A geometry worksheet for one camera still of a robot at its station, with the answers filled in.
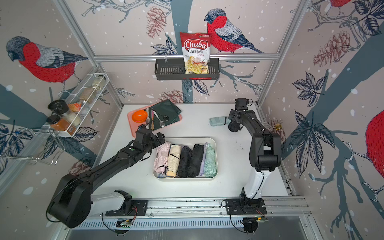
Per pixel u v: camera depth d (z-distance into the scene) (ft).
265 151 1.65
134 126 3.50
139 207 2.40
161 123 3.52
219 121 3.51
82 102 2.41
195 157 2.70
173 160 2.63
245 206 2.19
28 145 1.87
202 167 2.67
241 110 2.38
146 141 2.25
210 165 2.66
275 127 2.95
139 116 3.59
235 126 3.26
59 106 2.04
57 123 1.97
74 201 1.32
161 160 2.61
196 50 2.71
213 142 2.96
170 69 3.11
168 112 3.76
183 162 2.65
